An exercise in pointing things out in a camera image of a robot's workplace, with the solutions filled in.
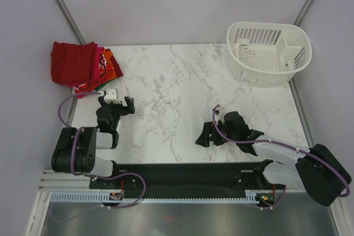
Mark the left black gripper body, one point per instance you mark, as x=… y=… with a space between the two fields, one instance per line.
x=117 y=110

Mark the white plastic laundry basket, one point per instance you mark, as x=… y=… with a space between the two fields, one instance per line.
x=266 y=54

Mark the dark red t-shirt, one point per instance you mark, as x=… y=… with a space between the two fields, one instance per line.
x=72 y=64

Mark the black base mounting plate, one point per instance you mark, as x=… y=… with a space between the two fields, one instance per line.
x=192 y=179

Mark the white slotted cable duct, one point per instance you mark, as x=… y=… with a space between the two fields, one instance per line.
x=109 y=197

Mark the green folded shirt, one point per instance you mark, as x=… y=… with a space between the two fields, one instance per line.
x=102 y=85

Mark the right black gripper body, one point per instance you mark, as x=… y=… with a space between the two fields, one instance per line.
x=222 y=126

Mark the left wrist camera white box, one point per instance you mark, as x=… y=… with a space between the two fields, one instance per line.
x=110 y=94

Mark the orange red printed folded shirt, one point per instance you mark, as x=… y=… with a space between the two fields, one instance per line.
x=109 y=70

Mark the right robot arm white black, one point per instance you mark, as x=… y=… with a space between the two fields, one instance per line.
x=312 y=169

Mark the aluminium rail frame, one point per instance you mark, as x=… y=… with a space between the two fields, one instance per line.
x=54 y=181

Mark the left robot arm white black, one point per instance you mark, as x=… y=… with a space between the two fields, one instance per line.
x=75 y=151

